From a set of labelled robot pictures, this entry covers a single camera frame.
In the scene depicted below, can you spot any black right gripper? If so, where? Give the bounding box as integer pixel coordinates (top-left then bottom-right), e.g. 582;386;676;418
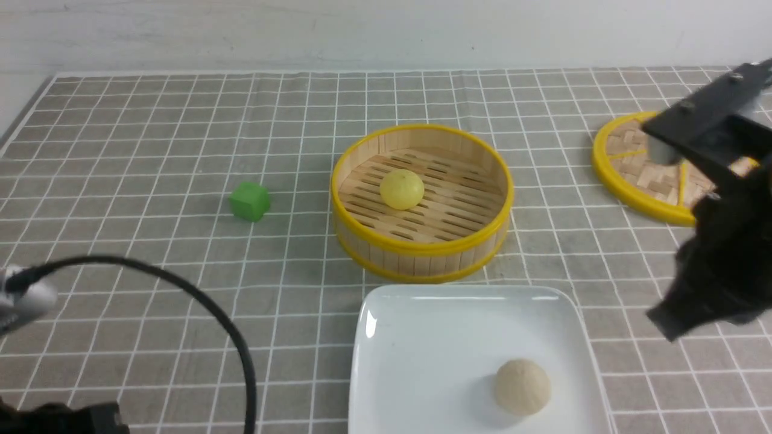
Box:
646;157;771;342

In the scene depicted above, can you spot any white square plate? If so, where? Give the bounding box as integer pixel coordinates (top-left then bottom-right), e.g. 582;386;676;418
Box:
347;284;615;433

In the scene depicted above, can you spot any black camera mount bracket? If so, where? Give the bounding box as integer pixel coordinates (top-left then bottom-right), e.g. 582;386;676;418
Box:
641;58;771;193

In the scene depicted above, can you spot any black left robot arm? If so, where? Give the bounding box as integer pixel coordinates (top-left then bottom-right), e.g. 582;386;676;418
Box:
1;401;130;433

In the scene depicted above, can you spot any yellow-rimmed bamboo steamer basket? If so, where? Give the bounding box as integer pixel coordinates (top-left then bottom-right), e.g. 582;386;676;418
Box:
330;124;515;283

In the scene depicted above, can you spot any yellow-rimmed woven steamer lid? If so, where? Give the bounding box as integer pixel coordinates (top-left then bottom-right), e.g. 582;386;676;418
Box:
592;112;762;228

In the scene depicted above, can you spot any grey checkered tablecloth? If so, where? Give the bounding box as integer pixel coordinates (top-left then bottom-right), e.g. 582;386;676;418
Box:
1;66;770;433

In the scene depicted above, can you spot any white steamed bun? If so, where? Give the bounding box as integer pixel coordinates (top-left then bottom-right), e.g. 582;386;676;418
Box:
493;358;552;417

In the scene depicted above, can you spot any yellow steamed bun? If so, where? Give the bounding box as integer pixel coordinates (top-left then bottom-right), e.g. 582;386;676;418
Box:
379;169;425;210

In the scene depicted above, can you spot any black cable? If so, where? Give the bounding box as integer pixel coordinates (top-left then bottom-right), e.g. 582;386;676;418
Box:
6;256;259;434

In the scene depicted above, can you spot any green cube block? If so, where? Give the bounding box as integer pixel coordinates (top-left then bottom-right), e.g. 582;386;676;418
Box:
229;181;272;222

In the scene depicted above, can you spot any grey cable connector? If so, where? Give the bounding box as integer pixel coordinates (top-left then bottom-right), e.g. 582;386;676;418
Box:
1;265;59;337

